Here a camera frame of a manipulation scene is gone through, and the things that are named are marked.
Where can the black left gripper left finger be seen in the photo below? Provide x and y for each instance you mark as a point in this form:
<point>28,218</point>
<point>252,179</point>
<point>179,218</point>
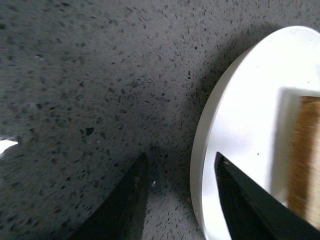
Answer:
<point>122,214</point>

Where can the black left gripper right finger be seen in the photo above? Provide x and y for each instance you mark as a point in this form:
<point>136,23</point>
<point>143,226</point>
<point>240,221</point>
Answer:
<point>253,214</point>

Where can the brown bread slice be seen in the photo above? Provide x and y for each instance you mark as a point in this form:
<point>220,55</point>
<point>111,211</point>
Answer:
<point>303,195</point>

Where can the white round plate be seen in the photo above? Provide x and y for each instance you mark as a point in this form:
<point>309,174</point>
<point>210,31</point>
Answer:
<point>249,118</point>

